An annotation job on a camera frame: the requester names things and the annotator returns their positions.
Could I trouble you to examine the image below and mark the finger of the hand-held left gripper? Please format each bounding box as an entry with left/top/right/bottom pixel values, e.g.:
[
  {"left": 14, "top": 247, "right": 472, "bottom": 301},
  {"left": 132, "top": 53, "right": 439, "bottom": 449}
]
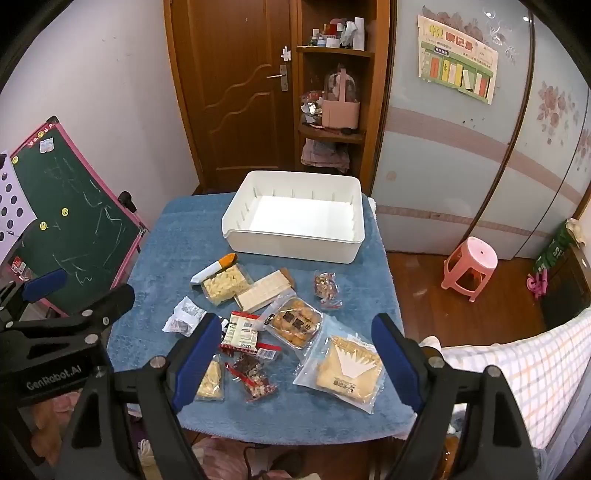
[
  {"left": 4, "top": 283, "right": 136, "bottom": 344},
  {"left": 0, "top": 269, "right": 69, "bottom": 320}
]

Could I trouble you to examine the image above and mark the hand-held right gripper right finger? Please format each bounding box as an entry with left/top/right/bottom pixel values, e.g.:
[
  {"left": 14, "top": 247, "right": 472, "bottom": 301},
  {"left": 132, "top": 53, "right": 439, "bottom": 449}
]
[{"left": 370, "top": 313, "right": 541, "bottom": 480}]

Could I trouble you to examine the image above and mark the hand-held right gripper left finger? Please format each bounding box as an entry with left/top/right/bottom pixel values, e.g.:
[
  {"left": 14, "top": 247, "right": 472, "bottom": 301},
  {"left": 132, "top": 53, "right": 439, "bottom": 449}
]
[{"left": 55, "top": 313, "right": 223, "bottom": 480}]

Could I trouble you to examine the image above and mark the small yellow puff snack packet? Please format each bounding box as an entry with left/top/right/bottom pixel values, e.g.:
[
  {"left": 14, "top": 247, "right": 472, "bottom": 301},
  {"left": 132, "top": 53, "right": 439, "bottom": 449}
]
[{"left": 194, "top": 357, "right": 227, "bottom": 402}]

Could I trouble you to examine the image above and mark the brown white snack packet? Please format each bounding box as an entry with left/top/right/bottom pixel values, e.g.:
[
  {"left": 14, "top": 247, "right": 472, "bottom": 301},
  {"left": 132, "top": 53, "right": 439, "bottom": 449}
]
[{"left": 161, "top": 296, "right": 207, "bottom": 337}]

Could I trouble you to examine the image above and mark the red white biscuit packet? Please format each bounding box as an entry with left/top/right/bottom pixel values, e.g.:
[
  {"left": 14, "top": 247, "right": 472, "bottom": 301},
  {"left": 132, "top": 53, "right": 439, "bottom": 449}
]
[{"left": 219, "top": 311, "right": 263, "bottom": 355}]

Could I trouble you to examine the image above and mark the clear red-strip dark snack packet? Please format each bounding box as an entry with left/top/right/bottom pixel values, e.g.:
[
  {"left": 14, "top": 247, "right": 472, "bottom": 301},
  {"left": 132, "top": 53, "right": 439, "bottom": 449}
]
[{"left": 224, "top": 343, "right": 282, "bottom": 404}]

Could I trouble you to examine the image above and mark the clear toast bread packet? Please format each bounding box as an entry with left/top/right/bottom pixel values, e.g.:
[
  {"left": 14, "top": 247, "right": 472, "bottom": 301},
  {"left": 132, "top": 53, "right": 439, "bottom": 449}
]
[{"left": 292, "top": 322, "right": 386, "bottom": 414}]

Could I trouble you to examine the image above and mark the large puffed rice cake packet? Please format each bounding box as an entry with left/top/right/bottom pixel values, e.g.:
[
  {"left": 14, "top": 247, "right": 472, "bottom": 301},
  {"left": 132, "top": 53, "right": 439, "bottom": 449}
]
[{"left": 201, "top": 264, "right": 254, "bottom": 306}]

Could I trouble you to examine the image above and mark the white orange oat bar packet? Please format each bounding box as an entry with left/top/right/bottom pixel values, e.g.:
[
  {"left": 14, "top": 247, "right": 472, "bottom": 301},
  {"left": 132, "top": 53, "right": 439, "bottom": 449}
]
[{"left": 191, "top": 252, "right": 238, "bottom": 285}]

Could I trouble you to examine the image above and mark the beige wafer packet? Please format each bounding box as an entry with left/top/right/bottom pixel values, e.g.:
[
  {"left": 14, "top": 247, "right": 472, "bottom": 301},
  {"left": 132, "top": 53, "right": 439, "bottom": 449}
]
[{"left": 234, "top": 269, "right": 297, "bottom": 313}]

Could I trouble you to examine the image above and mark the clear small cakes tray packet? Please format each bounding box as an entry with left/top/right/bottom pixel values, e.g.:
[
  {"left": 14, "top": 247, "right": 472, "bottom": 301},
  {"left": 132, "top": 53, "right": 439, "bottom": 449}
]
[{"left": 261, "top": 295, "right": 324, "bottom": 350}]

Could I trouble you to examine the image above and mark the clear nut date packet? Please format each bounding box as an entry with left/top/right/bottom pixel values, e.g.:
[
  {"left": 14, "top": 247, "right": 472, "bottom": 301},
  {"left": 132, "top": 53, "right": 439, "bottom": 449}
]
[{"left": 314, "top": 271, "right": 343, "bottom": 309}]

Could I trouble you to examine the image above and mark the white plastic storage box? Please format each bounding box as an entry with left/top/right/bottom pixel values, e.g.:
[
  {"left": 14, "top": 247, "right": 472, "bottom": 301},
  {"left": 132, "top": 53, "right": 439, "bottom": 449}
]
[{"left": 222, "top": 170, "right": 366, "bottom": 264}]

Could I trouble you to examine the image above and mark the white sheet with purple dots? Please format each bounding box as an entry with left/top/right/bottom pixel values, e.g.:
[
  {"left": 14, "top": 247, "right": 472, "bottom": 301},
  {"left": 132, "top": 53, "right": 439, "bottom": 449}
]
[{"left": 0, "top": 151, "right": 38, "bottom": 266}]

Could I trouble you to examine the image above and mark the pink framed green chalkboard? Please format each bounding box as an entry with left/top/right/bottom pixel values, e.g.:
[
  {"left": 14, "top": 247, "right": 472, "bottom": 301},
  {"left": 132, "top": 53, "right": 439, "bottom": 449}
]
[{"left": 9, "top": 116, "right": 148, "bottom": 317}]

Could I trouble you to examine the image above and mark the pink plastic stool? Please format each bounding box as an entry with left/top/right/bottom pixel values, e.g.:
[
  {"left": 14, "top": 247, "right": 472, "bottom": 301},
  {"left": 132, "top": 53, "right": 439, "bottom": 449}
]
[{"left": 441, "top": 236, "right": 498, "bottom": 303}]

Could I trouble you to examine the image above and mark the pink toy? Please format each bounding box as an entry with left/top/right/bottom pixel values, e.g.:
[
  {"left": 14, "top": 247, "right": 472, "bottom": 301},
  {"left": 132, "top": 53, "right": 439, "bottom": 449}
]
[{"left": 526, "top": 270, "right": 550, "bottom": 298}]

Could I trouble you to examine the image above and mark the dark wooden cabinet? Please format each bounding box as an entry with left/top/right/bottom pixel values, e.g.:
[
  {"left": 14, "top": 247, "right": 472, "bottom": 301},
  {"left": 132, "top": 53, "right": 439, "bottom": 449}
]
[{"left": 538, "top": 244, "right": 591, "bottom": 328}]

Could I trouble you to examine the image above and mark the floral sliding wardrobe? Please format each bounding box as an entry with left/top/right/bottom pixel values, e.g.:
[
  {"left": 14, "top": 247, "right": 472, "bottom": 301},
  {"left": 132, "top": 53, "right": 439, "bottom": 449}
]
[{"left": 369, "top": 0, "right": 591, "bottom": 261}]

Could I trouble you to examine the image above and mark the green bag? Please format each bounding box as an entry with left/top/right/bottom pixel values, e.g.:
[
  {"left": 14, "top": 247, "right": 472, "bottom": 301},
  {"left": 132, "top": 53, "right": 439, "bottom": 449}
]
[{"left": 533, "top": 220, "right": 575, "bottom": 273}]

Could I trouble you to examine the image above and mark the folded pink cloth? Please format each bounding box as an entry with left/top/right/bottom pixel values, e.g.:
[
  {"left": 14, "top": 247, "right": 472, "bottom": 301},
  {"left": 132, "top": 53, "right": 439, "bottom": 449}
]
[{"left": 301, "top": 138, "right": 350, "bottom": 172}]

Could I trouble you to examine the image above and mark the wooden corner shelf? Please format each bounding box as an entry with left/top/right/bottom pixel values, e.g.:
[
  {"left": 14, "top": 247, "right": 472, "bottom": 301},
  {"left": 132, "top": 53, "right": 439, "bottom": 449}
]
[{"left": 293, "top": 0, "right": 391, "bottom": 195}]

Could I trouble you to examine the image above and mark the brown wooden door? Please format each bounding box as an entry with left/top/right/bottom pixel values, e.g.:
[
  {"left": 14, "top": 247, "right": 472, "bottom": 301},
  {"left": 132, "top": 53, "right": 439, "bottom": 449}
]
[{"left": 164, "top": 0, "right": 296, "bottom": 195}]

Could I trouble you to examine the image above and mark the shiny wrapped clutter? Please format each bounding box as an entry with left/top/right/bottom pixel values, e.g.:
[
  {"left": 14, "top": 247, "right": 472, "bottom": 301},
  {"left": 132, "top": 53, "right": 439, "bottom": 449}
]
[{"left": 300, "top": 91, "right": 324, "bottom": 130}]

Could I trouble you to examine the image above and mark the row of toiletry bottles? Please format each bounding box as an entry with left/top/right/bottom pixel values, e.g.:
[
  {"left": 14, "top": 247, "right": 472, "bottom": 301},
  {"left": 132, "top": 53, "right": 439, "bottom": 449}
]
[{"left": 307, "top": 17, "right": 365, "bottom": 51}]

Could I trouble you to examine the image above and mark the pink handled basket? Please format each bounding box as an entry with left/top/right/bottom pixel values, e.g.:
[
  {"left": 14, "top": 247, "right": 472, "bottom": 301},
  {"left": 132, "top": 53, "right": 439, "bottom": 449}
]
[{"left": 322, "top": 69, "right": 361, "bottom": 130}]

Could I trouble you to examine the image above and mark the colourful wall poster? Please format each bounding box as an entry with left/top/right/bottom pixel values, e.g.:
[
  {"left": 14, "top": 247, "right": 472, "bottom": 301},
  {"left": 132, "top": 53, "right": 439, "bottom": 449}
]
[{"left": 418, "top": 14, "right": 499, "bottom": 104}]

